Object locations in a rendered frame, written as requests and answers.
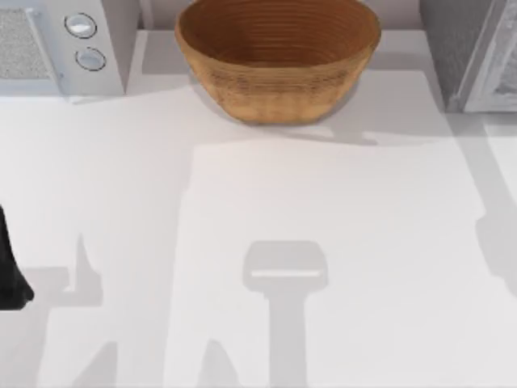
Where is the pale microwave oven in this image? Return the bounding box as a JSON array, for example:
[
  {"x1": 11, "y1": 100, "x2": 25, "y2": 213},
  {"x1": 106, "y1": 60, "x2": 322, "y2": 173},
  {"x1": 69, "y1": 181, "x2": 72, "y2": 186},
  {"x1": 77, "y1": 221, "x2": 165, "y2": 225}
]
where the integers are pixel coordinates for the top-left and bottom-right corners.
[{"x1": 0, "y1": 0, "x2": 142, "y2": 97}]

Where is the large microwave knob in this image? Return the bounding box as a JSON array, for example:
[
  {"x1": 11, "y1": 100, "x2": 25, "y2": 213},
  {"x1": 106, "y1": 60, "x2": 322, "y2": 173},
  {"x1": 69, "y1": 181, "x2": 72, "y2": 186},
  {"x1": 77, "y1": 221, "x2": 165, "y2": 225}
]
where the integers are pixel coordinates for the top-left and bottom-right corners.
[{"x1": 63, "y1": 11, "x2": 99, "y2": 40}]

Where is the small microwave knob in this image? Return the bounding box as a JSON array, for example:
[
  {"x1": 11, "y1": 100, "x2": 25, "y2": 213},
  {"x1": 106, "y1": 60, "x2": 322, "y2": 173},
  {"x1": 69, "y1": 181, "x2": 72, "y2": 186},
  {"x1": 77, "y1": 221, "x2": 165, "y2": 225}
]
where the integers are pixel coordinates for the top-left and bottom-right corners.
[{"x1": 74, "y1": 46, "x2": 107, "y2": 72}]

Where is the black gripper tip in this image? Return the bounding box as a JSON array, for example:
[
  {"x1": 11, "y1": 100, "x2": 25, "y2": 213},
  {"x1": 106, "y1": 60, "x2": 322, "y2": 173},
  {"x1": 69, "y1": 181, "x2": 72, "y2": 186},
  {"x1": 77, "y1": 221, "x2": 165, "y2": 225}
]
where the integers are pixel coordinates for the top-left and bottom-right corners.
[{"x1": 0, "y1": 205, "x2": 36, "y2": 311}]

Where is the brown woven basket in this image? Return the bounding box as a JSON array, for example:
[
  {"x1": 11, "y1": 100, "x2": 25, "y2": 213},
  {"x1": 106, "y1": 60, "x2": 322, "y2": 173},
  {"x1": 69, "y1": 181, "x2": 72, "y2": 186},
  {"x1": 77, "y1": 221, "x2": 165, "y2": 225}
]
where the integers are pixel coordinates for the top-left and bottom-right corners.
[{"x1": 174, "y1": 0, "x2": 382, "y2": 125}]

